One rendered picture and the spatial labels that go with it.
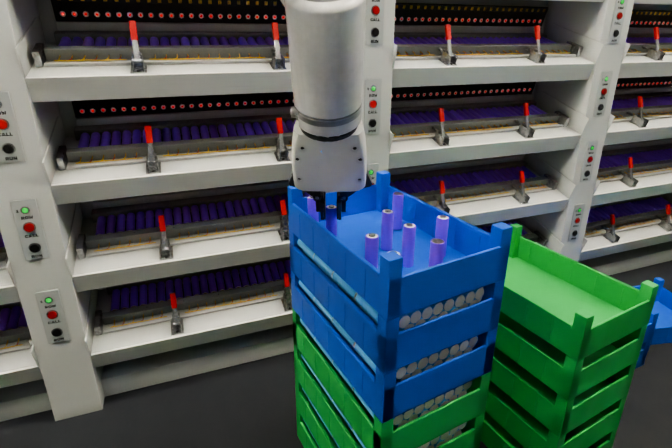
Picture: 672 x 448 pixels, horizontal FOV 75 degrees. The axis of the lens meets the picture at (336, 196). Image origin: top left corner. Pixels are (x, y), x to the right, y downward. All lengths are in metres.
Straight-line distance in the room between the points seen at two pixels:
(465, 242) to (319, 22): 0.40
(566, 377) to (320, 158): 0.54
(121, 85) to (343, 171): 0.49
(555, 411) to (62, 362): 0.97
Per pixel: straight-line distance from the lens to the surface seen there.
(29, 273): 1.04
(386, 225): 0.67
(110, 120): 1.10
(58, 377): 1.17
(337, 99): 0.50
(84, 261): 1.06
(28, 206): 0.99
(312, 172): 0.59
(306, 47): 0.48
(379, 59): 1.00
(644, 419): 1.28
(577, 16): 1.46
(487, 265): 0.62
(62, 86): 0.93
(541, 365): 0.87
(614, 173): 1.70
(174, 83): 0.91
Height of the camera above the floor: 0.80
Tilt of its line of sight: 20 degrees down
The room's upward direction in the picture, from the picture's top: straight up
